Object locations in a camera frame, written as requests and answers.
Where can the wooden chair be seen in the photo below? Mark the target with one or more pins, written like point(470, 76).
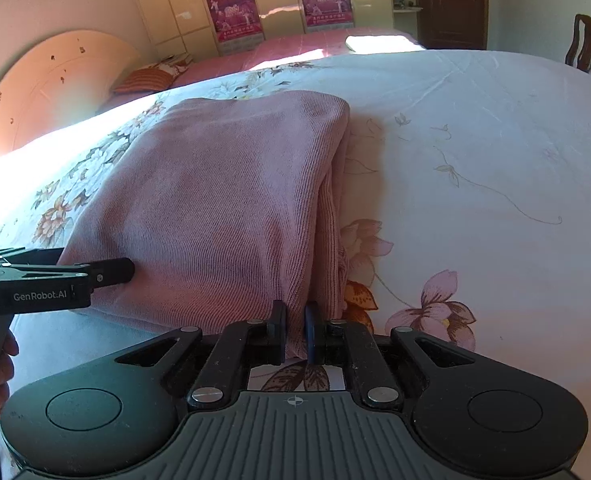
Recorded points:
point(588, 45)

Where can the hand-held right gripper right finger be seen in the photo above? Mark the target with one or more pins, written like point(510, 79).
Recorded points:
point(312, 332)

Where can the pink wall poster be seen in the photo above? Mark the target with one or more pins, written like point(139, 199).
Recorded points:
point(325, 2)
point(234, 12)

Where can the pink bedsheet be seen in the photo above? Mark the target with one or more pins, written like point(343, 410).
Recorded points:
point(275, 52)

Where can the striped pillow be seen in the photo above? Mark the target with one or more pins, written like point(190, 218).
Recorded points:
point(150, 77)

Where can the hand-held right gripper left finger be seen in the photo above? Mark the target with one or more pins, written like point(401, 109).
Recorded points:
point(278, 332)

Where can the brown wooden door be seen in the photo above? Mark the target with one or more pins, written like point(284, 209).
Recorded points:
point(453, 5)

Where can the curved wooden headboard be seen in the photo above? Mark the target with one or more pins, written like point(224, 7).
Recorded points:
point(50, 85)

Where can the pink knit sweater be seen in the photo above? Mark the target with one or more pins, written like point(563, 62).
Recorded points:
point(215, 210)

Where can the floral bedsheet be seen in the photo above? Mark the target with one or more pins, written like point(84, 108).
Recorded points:
point(475, 185)

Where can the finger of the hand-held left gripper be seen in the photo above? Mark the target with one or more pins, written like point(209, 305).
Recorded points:
point(110, 271)

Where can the cream wardrobe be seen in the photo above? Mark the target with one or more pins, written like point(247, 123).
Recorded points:
point(275, 0)

